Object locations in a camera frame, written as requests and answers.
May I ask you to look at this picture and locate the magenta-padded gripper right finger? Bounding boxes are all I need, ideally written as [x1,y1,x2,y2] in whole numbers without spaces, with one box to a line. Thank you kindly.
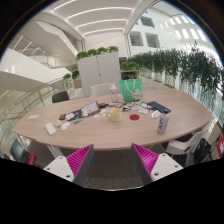
[130,143,184,186]

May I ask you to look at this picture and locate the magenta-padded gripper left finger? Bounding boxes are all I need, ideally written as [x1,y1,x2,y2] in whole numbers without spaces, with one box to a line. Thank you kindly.
[43,143,95,187]

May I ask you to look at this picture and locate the purple drink bottle black cap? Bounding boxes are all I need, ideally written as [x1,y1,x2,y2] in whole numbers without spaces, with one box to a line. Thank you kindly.
[156,109,170,136]

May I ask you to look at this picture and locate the white chair with dark seat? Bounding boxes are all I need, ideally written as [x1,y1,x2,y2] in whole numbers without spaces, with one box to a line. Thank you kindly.
[165,126,211,166]

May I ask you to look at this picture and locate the white power strip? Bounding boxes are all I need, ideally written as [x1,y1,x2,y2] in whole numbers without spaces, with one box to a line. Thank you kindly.
[44,122,57,136]

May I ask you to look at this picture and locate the black backpack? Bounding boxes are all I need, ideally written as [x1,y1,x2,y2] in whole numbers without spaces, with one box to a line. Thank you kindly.
[194,138,213,164]

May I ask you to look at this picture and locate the white computer mouse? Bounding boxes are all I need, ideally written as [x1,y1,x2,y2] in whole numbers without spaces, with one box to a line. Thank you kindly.
[59,121,72,132]

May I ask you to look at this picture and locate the black and red office chair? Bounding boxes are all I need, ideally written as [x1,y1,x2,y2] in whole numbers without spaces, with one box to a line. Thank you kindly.
[9,138,36,166]

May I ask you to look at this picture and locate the white packet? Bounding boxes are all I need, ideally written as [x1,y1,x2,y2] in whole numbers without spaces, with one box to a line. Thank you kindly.
[150,109,163,119]

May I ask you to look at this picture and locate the dark blue keyboard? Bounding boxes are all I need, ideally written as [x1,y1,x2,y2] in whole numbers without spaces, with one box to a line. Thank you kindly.
[146,100,172,114]

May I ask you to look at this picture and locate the open book with papers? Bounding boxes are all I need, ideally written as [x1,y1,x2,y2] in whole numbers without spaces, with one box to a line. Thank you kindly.
[80,100,101,118]

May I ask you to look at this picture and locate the colourful sticker sheet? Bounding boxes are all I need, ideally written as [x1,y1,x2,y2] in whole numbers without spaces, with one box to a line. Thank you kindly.
[93,108,111,119]

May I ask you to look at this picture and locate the pale yellow mug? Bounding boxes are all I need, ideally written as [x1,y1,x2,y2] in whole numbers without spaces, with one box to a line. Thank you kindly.
[105,107,124,123]

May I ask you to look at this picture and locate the green tote bag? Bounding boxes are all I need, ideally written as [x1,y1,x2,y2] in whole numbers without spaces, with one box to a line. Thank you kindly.
[118,78,144,102]

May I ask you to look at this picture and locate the clear bottle white lid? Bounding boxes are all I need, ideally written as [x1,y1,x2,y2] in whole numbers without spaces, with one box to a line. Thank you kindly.
[109,83,119,104]

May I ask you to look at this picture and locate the small planter by railing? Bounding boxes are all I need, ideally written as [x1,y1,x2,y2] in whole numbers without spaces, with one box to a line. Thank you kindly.
[62,69,83,90]

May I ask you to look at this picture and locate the long hedge of green plants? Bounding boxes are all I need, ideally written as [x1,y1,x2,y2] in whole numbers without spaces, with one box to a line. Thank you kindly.
[128,43,224,104]

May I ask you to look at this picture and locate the white cabinet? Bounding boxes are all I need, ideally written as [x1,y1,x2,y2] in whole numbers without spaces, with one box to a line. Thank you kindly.
[77,51,122,98]

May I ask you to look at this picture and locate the low planter with green plants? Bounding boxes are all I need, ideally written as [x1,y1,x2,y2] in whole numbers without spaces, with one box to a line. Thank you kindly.
[120,61,141,81]

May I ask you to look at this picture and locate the green plants atop cabinet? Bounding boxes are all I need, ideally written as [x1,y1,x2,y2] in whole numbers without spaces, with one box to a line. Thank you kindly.
[75,45,120,61]

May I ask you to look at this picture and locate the row of ceiling light strips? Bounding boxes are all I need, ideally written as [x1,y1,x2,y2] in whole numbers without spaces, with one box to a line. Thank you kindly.
[53,0,134,36]

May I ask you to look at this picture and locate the tangle of black cables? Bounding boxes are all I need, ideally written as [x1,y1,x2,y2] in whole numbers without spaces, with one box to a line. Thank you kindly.
[113,101,149,113]

